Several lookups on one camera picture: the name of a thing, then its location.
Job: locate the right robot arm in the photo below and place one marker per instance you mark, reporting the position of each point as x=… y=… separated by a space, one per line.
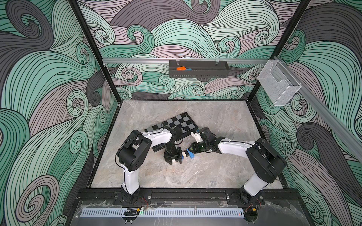
x=267 y=163

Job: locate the black grey chessboard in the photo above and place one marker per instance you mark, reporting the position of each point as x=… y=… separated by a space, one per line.
x=182 y=121

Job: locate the aluminium rail right wall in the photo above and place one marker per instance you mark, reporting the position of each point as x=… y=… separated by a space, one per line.
x=351 y=142

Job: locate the white slotted cable duct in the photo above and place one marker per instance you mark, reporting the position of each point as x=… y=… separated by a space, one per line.
x=166 y=213

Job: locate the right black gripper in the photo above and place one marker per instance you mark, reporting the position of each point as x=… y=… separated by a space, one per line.
x=196 y=149

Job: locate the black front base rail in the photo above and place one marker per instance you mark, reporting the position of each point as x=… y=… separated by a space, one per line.
x=153 y=196

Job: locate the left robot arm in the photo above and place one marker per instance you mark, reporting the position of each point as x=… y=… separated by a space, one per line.
x=133 y=152

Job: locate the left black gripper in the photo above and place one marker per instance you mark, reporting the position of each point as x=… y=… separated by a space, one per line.
x=177 y=157

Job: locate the light blue long brick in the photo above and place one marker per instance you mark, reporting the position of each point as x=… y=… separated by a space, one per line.
x=190 y=154

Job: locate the clear plastic wall bin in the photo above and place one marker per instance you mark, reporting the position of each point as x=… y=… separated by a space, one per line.
x=278 y=82

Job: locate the aluminium rail wall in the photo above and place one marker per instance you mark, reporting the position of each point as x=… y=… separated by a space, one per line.
x=351 y=142
x=157 y=60

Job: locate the black wall tray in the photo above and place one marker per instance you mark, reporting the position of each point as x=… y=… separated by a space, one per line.
x=199 y=69

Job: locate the aluminium rail back wall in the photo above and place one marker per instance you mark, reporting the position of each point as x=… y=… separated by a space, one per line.
x=157 y=60

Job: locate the orange block in tray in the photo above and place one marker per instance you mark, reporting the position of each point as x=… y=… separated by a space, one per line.
x=181 y=68

